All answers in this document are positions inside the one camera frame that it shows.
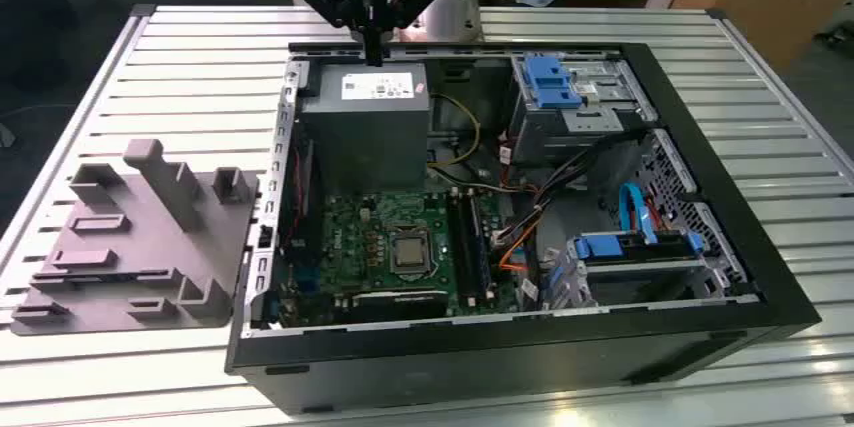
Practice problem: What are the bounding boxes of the blue disk carrier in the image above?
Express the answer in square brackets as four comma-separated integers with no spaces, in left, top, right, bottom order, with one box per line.
[524,55,583,109]

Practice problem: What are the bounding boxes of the grey power supply unit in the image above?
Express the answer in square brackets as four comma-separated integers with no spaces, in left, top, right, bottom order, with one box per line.
[297,64,432,196]

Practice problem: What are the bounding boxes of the silver drive cage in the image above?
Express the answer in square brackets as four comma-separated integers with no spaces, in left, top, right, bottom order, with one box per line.
[512,54,659,168]

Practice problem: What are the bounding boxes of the green motherboard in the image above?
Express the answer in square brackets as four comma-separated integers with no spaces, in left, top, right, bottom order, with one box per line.
[265,189,528,328]

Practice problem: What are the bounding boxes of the silver CPU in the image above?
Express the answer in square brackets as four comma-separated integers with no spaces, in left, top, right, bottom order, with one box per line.
[392,237,432,268]

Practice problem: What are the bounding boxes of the hard disk in blue carrier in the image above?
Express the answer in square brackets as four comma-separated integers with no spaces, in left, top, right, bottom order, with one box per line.
[572,231,702,263]

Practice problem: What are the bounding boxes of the grey parts rack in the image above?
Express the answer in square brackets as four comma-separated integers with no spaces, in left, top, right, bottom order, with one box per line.
[9,138,267,337]

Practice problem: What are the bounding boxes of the black graphics card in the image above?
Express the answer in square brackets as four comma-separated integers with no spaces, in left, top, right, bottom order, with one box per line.
[350,286,450,321]

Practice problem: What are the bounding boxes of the black PC case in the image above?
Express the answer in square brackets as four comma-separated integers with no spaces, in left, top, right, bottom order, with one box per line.
[223,40,822,416]

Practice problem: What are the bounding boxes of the yellow wire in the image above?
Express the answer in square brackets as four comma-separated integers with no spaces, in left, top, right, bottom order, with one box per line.
[430,91,482,168]

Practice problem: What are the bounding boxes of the orange power wires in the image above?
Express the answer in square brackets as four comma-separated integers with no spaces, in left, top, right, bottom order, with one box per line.
[496,241,535,273]

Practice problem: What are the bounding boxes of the blue SATA wire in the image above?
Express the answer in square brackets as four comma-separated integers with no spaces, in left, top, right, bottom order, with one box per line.
[618,182,662,246]

